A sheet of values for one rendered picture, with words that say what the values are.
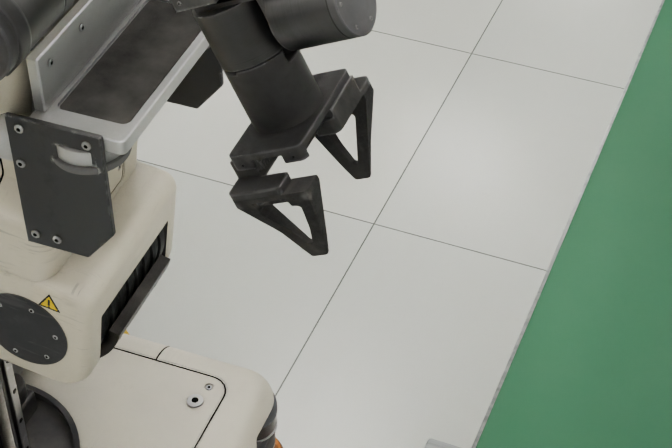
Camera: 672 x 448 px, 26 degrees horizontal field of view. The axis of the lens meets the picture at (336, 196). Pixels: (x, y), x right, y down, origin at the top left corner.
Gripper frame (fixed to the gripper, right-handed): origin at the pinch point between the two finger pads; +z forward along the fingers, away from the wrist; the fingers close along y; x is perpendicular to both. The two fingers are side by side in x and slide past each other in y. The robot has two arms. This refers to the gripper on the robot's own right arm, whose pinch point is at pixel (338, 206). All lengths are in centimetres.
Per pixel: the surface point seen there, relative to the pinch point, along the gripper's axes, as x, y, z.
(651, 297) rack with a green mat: -14.0, 16.3, 25.4
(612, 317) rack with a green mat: -11.6, 12.6, 24.3
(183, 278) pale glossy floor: 106, 90, 72
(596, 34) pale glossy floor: 57, 193, 94
